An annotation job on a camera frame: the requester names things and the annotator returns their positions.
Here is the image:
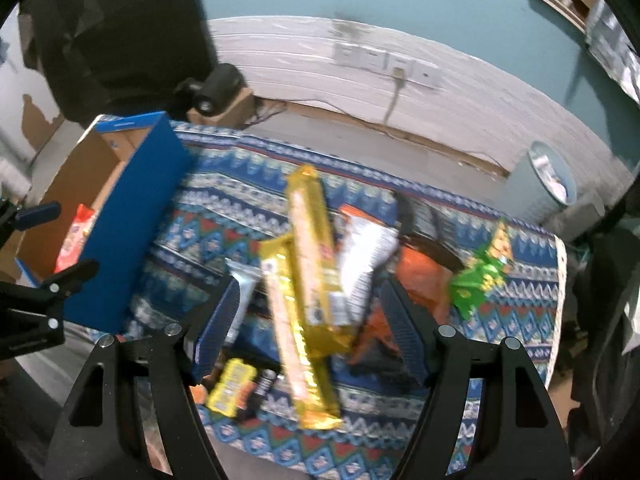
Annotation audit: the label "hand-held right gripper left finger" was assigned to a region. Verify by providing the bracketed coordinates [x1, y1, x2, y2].
[45, 275, 243, 480]

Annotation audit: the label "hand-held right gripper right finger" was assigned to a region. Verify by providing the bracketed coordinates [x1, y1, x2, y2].
[380, 277, 573, 480]

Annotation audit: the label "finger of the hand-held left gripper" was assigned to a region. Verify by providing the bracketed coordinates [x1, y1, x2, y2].
[0, 200, 62, 251]
[0, 259, 100, 361]

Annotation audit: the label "red and white snack packet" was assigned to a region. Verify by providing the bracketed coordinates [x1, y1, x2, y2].
[55, 204, 97, 273]

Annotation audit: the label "silver and blue snack wrapper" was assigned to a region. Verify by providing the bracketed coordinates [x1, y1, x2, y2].
[225, 258, 261, 346]

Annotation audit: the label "orange snack bag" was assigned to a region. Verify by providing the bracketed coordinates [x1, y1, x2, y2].
[350, 245, 453, 366]

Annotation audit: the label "small yellow snack packet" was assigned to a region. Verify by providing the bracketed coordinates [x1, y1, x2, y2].
[206, 357, 253, 417]

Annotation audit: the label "long yellow biscuit packet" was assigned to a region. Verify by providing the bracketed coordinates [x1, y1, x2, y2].
[286, 164, 356, 356]
[259, 235, 343, 431]

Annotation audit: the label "small black snack packet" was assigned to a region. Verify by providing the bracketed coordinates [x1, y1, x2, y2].
[240, 369, 278, 411]

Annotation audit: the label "silver snack bag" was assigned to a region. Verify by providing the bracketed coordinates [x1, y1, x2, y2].
[337, 205, 401, 326]

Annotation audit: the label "green snack packet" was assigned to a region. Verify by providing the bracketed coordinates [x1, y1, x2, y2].
[450, 217, 516, 321]

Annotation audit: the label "blue cardboard box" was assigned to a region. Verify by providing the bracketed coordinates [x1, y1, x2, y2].
[15, 111, 196, 333]

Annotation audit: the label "blue patterned tablecloth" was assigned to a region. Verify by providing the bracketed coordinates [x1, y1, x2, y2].
[115, 120, 566, 476]

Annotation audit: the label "grey trash bin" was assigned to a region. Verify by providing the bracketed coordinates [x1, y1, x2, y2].
[502, 141, 578, 226]

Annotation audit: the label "small brown cardboard box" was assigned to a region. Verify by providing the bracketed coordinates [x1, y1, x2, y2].
[187, 87, 256, 128]

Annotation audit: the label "wooden board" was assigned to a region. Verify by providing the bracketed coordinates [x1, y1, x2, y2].
[524, 0, 587, 36]

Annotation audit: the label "black cables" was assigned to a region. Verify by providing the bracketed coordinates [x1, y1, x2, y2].
[245, 100, 288, 127]

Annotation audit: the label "black security camera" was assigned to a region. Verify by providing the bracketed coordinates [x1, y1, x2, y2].
[174, 63, 246, 116]

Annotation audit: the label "grey plug with cable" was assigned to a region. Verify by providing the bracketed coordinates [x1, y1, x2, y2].
[384, 67, 408, 126]

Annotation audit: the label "white wall socket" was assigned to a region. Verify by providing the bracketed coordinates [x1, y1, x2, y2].
[360, 47, 389, 72]
[334, 42, 362, 68]
[415, 60, 443, 91]
[387, 55, 417, 81]

